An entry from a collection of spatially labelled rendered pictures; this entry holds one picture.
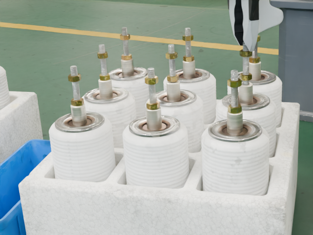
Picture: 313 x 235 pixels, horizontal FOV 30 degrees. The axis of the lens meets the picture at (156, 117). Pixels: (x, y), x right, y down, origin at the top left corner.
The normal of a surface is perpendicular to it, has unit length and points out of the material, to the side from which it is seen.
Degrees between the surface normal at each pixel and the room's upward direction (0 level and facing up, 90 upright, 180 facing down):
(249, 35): 110
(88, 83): 0
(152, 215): 90
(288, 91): 90
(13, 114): 90
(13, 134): 90
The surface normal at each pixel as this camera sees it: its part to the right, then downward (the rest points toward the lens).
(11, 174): 0.95, 0.02
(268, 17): 0.26, 0.26
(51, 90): -0.06, -0.93
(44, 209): -0.26, 0.37
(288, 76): -0.52, 0.35
